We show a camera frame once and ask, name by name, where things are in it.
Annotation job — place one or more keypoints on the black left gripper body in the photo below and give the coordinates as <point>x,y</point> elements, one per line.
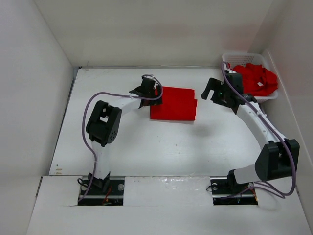
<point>151,95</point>

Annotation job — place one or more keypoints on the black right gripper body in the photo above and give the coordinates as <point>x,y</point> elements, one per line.
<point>219,95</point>

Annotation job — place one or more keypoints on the red t-shirt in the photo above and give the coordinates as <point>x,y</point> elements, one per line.
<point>178,104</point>

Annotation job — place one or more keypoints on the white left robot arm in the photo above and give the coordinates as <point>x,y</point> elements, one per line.
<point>102,127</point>

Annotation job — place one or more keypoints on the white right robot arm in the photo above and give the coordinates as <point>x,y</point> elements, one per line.
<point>279,155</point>

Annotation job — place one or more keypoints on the red t-shirts in basket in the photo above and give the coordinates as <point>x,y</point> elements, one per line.
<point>257,80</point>

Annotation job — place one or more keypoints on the white plastic basket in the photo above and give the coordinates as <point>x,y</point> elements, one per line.
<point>242,58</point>

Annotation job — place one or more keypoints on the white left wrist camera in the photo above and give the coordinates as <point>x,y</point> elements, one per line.
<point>148,76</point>

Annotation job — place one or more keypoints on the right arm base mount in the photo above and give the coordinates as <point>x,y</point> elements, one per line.
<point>223,194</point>

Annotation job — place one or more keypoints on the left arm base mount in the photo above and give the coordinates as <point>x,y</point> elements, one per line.
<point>112,196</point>

